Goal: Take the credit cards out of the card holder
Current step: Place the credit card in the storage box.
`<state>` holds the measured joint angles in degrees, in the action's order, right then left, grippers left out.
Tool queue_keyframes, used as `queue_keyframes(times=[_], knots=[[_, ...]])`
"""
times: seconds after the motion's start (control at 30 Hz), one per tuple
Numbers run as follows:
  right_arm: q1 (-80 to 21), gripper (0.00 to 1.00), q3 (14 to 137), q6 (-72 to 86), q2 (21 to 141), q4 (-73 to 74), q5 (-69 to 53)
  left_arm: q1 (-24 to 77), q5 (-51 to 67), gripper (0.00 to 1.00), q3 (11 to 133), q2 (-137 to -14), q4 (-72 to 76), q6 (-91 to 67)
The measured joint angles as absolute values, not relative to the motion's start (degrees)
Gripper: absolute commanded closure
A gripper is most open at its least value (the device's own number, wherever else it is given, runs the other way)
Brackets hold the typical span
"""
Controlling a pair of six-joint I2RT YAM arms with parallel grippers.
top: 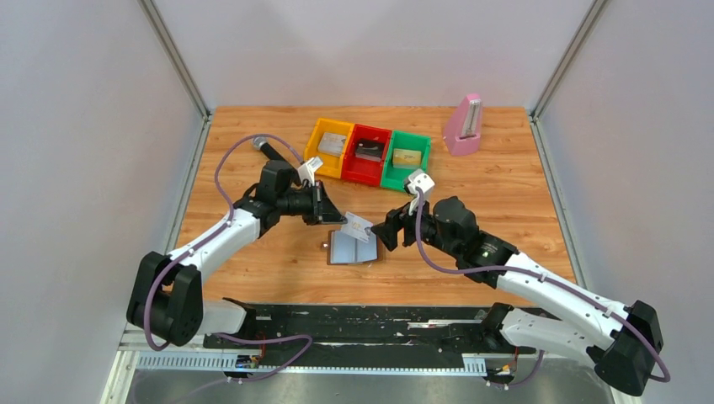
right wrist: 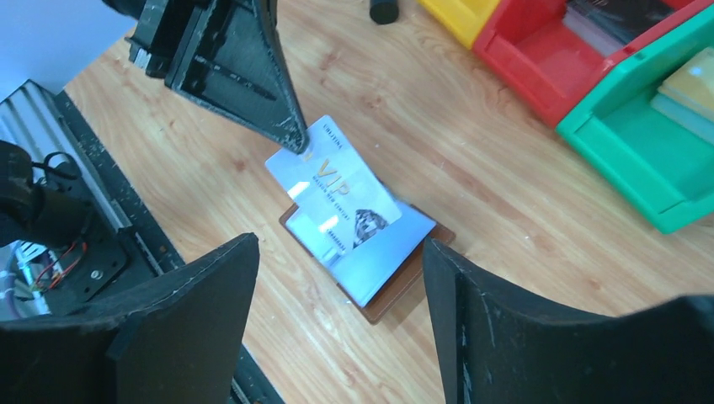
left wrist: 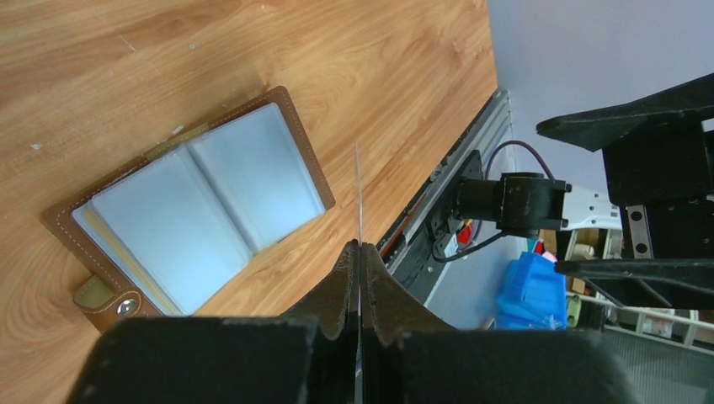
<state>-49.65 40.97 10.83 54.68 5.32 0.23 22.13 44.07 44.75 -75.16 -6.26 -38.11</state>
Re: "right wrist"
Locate black card in red bin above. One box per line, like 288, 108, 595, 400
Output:
563, 0, 674, 56

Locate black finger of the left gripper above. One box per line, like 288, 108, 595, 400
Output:
164, 1, 309, 154

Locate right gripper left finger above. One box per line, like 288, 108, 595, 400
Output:
1, 233, 259, 403

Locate black microphone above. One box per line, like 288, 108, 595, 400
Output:
369, 0, 400, 25

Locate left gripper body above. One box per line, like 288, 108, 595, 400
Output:
104, 0, 209, 78

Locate silver VIP card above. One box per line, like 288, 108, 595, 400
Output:
265, 115, 402, 255

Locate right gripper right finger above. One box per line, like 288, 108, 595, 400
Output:
423, 239, 713, 403

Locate aluminium rail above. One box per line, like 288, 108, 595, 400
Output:
1, 80, 133, 231

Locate green plastic bin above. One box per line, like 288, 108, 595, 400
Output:
557, 7, 713, 233

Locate red plastic bin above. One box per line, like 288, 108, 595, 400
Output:
472, 0, 711, 127

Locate yellow plastic bin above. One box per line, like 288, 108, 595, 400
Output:
417, 0, 500, 49

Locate gold card in green bin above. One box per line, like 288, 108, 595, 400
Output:
650, 47, 713, 144

